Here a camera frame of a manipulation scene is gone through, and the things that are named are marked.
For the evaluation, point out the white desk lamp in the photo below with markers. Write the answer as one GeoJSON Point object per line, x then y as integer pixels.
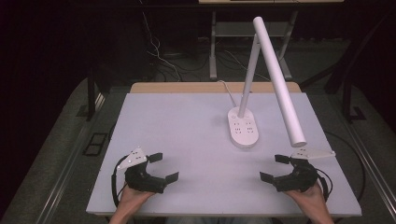
{"type": "Point", "coordinates": [278, 81]}

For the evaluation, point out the black stand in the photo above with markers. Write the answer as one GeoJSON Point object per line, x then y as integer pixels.
{"type": "Point", "coordinates": [351, 102]}

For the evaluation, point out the person's left hand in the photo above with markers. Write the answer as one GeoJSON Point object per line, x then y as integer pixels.
{"type": "Point", "coordinates": [132, 200]}

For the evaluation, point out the grey metal stand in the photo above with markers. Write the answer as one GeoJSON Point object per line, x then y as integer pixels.
{"type": "Point", "coordinates": [249, 29]}

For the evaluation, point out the person's right hand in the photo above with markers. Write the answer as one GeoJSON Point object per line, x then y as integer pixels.
{"type": "Point", "coordinates": [311, 200]}

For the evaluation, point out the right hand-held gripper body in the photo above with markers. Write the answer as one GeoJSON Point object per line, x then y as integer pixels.
{"type": "Point", "coordinates": [300, 180]}

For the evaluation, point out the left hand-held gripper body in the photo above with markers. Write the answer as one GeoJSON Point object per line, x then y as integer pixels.
{"type": "Point", "coordinates": [140, 180]}

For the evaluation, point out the black rectangular floor frame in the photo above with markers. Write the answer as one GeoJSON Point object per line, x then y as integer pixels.
{"type": "Point", "coordinates": [95, 144]}

